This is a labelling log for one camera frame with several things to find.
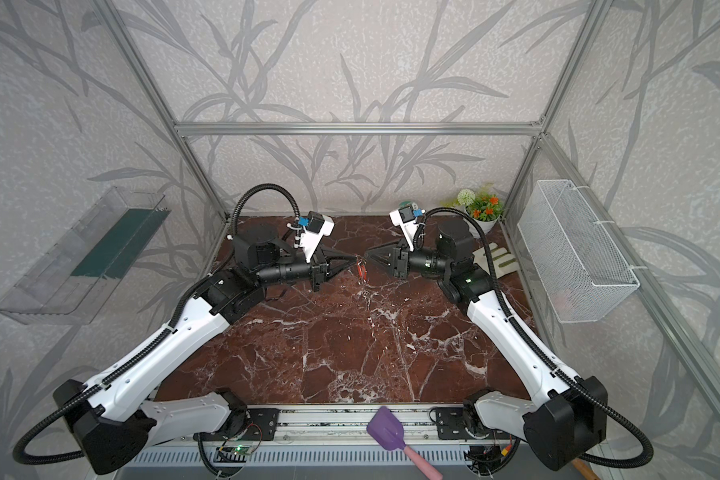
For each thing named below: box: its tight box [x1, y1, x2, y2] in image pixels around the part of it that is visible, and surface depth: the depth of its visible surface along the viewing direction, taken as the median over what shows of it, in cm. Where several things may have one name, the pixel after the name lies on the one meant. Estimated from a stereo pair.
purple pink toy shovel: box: [366, 406, 443, 480], surface depth 73 cm
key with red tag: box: [357, 261, 368, 285], surface depth 64 cm
